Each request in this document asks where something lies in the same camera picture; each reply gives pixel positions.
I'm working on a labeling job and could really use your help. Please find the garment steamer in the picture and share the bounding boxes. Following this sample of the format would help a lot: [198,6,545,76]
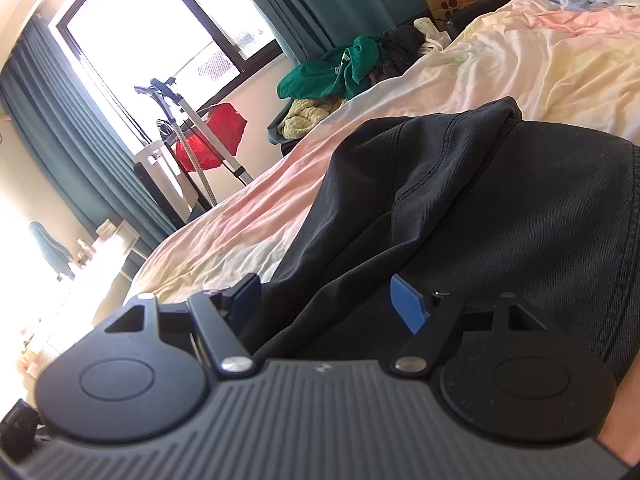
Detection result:
[134,77,256,211]

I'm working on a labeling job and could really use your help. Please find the cream knit blanket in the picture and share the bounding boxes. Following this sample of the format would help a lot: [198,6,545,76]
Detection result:
[277,96,347,140]

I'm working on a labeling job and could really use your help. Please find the white folding rack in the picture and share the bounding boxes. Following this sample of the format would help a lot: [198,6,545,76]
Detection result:
[133,141,213,223]

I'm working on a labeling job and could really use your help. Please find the teal hanging cloth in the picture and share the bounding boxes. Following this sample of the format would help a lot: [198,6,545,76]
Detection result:
[28,221,69,281]

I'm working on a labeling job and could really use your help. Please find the pastel tie-dye bed duvet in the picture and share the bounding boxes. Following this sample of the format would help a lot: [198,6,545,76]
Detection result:
[92,0,640,328]

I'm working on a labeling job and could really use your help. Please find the black garment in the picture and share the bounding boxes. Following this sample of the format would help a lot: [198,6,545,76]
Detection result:
[370,25,426,83]

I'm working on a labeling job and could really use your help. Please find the black-framed window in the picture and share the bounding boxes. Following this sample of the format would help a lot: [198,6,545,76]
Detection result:
[56,0,284,148]

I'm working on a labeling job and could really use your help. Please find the dark object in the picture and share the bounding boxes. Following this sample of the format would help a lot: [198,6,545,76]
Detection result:
[0,399,42,457]

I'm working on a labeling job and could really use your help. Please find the white garment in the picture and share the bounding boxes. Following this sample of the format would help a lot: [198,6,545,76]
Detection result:
[412,16,453,54]

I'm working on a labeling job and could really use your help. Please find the green garment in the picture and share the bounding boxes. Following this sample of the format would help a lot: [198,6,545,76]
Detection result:
[277,35,386,101]

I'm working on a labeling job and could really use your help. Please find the white desk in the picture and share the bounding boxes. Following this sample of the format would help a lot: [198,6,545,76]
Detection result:
[65,227,147,283]

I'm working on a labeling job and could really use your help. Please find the teal curtain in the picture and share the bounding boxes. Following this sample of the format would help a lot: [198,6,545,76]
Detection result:
[0,14,177,263]
[220,0,466,63]

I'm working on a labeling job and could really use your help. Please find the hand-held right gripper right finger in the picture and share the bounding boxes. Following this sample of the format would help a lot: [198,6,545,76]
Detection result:
[389,274,549,376]

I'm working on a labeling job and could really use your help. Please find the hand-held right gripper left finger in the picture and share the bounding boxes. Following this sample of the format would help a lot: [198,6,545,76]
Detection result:
[102,272,263,379]

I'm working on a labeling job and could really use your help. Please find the black pants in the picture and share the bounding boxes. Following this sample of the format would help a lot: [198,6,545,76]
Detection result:
[252,96,640,386]

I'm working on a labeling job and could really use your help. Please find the red garment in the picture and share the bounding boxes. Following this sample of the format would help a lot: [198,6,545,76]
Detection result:
[175,102,248,173]

